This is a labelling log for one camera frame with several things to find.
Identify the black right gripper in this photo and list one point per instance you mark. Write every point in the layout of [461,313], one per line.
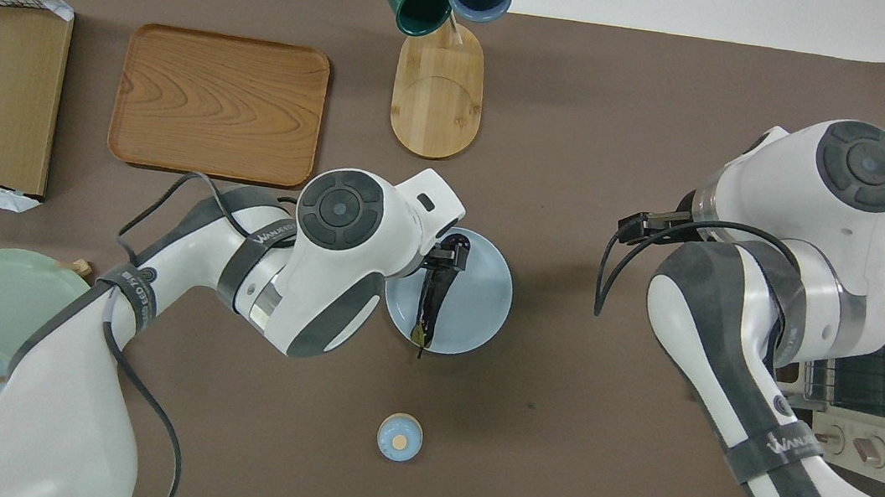
[669,226]

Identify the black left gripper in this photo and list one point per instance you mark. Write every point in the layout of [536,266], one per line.
[436,260]

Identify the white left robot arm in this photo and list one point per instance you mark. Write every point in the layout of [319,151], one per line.
[320,284]

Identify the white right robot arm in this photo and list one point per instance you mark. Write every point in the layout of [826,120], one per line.
[736,335]

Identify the brown table mat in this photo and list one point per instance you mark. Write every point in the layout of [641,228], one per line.
[597,90]

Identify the wooden mug tree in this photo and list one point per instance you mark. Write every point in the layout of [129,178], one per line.
[437,96]

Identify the small blue call bell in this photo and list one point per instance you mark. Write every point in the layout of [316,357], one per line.
[399,437]

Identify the wooden serving tray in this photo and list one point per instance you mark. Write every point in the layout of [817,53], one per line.
[215,102]

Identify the pale green plate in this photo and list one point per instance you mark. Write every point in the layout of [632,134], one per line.
[6,296]

